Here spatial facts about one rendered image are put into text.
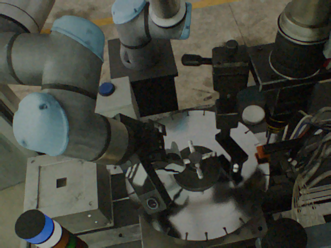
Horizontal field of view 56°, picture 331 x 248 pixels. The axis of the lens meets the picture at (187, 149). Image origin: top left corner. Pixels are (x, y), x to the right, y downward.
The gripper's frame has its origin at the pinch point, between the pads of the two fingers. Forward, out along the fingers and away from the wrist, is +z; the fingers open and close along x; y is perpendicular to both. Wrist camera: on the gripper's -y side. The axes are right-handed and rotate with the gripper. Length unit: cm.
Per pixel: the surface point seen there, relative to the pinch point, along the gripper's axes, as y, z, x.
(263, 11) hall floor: 147, 156, -9
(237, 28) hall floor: 134, 142, 11
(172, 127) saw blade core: 13.1, 5.6, 3.2
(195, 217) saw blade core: -10.2, 2.1, -0.2
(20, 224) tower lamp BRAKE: -8.6, -29.0, 11.7
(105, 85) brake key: 33.7, 4.4, 22.3
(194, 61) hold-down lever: 12.6, -15.1, -15.3
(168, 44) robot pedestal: 61, 34, 15
